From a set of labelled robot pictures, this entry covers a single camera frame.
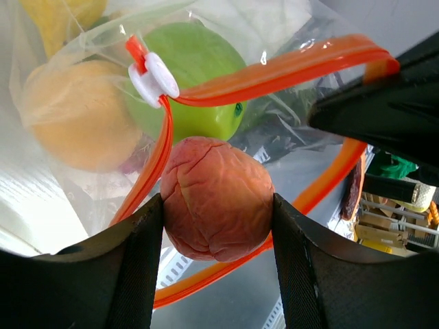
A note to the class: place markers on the yellow pear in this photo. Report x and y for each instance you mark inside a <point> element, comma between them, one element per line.
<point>58,22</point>

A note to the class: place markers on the orange fruit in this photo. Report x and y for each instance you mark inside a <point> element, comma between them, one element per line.
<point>79,116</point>

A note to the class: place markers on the clear zip top bag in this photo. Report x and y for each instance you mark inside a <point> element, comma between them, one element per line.
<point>46,204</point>

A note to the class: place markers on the green apple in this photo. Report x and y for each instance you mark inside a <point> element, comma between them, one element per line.
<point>194,55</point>

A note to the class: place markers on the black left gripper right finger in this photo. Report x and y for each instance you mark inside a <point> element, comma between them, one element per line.
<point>327,281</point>

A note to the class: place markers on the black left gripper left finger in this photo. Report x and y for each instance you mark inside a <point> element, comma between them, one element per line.
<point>106,281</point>

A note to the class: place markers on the red peach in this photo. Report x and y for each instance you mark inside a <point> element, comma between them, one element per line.
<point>217,200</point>

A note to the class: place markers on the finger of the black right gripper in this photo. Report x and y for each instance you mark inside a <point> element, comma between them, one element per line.
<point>398,114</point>

